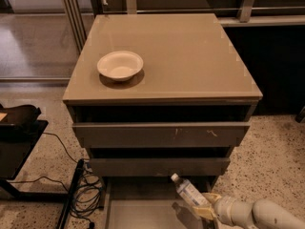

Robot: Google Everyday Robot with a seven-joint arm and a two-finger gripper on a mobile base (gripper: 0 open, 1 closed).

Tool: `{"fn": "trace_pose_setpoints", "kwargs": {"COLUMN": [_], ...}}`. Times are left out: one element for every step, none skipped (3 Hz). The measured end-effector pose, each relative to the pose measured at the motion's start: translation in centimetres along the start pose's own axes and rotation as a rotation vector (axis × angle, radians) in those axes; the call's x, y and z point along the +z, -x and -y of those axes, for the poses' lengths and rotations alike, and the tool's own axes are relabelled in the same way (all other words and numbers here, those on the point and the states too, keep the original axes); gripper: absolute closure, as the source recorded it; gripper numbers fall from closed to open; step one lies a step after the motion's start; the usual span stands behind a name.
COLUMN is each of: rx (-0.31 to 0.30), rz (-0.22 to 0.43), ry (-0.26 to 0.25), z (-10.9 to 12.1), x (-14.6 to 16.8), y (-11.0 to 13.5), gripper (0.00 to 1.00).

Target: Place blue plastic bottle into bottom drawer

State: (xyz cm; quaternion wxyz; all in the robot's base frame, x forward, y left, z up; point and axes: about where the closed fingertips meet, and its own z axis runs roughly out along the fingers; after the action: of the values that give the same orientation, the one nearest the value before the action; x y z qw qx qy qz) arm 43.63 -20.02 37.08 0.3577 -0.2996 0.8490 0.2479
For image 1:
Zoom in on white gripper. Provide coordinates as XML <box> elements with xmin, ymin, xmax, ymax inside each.
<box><xmin>193</xmin><ymin>193</ymin><xmax>236</xmax><ymax>226</ymax></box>

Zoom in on clear bottle with blue label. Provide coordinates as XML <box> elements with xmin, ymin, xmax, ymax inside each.
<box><xmin>171</xmin><ymin>174</ymin><xmax>208</xmax><ymax>206</ymax></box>

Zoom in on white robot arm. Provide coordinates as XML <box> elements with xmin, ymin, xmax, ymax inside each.
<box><xmin>193</xmin><ymin>193</ymin><xmax>305</xmax><ymax>229</ymax></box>

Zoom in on grey open bottom drawer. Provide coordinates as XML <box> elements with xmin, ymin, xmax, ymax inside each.
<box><xmin>104</xmin><ymin>177</ymin><xmax>218</xmax><ymax>229</ymax></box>

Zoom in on grey top drawer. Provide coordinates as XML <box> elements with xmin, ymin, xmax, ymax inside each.
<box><xmin>72</xmin><ymin>122</ymin><xmax>250</xmax><ymax>148</ymax></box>

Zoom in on grey drawer cabinet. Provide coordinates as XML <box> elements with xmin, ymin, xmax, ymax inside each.
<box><xmin>63</xmin><ymin>14</ymin><xmax>262</xmax><ymax>190</ymax></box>

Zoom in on grey middle drawer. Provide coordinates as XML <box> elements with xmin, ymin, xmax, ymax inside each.
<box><xmin>90</xmin><ymin>157</ymin><xmax>230</xmax><ymax>177</ymax></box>

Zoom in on black power strip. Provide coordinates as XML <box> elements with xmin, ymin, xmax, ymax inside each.
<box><xmin>55</xmin><ymin>159</ymin><xmax>84</xmax><ymax>229</ymax></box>

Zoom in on white paper bowl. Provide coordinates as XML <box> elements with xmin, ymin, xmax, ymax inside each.
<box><xmin>97</xmin><ymin>51</ymin><xmax>144</xmax><ymax>81</ymax></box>

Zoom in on black side table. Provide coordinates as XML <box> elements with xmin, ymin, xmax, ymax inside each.
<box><xmin>0</xmin><ymin>105</ymin><xmax>68</xmax><ymax>202</ymax></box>

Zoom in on tangled black cables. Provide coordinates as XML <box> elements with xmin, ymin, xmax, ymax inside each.
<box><xmin>9</xmin><ymin>132</ymin><xmax>105</xmax><ymax>229</ymax></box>

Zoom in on metal shelf frame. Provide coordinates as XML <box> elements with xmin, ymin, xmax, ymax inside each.
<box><xmin>91</xmin><ymin>0</ymin><xmax>305</xmax><ymax>27</ymax></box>

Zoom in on glass sliding door frame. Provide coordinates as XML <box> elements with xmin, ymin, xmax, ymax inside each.
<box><xmin>62</xmin><ymin>0</ymin><xmax>87</xmax><ymax>52</ymax></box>

